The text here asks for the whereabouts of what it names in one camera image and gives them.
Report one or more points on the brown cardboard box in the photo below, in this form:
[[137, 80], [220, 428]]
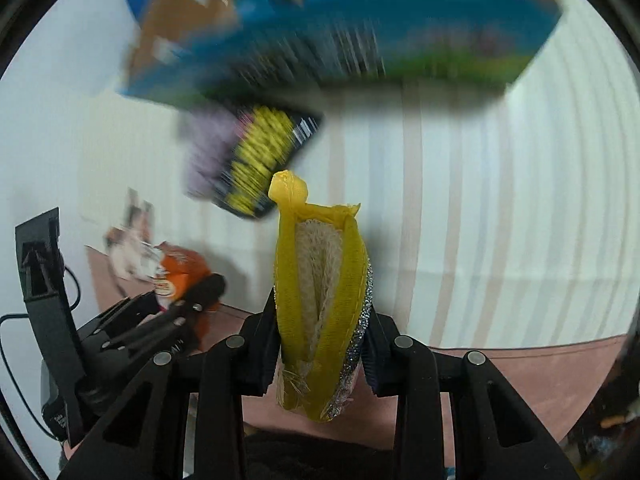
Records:
[[175, 10]]

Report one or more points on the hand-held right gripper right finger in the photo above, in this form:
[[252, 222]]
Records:
[[375, 355]]

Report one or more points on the blue printed box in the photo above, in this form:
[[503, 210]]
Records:
[[350, 35]]

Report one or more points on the orange snack packet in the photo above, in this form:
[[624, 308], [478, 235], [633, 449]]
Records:
[[182, 275]]

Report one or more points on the yellow loofah sponge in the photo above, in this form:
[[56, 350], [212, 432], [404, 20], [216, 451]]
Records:
[[320, 305]]

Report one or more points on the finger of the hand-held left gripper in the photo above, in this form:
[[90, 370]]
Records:
[[185, 310]]

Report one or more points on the white printed packet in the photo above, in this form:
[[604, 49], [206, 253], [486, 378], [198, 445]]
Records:
[[132, 250]]

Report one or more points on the black and yellow packet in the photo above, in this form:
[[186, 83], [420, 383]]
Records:
[[265, 160]]

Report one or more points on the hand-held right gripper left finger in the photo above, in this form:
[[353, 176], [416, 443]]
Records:
[[267, 340]]

